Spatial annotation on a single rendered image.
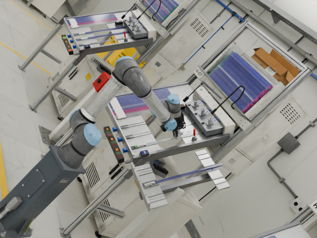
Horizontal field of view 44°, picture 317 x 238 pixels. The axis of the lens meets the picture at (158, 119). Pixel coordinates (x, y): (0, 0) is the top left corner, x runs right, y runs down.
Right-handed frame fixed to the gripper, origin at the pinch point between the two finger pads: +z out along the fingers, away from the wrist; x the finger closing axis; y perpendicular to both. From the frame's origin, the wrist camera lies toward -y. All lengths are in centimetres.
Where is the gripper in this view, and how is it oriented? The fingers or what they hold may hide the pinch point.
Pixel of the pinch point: (175, 137)
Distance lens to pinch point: 265.3
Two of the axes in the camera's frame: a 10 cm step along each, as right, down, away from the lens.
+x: -3.8, -6.0, 7.1
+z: 1.1, 7.3, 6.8
